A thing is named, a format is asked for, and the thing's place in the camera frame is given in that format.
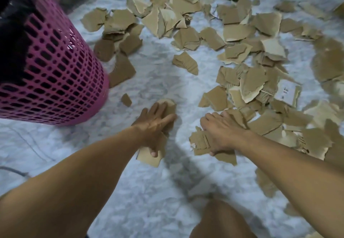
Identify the ragged torn cardboard piece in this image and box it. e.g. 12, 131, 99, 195
189, 126, 238, 166

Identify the person's right hand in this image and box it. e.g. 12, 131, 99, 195
200, 111, 243, 157

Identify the cardboard scrap with white label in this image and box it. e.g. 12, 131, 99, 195
276, 79, 302, 108

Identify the person's left forearm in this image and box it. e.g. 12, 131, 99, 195
0, 125, 146, 238

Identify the person's bare leg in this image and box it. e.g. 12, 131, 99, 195
189, 197, 259, 238

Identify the pink plastic mesh basket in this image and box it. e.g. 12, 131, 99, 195
0, 0, 110, 127

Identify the person's left hand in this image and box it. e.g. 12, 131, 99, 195
131, 102, 177, 158

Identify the pile of torn cardboard scraps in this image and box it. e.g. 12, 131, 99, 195
80, 0, 344, 238

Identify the person's right forearm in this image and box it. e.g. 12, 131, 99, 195
234, 131, 344, 233

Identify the small torn cardboard bundle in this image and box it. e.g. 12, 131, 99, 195
136, 99, 177, 168

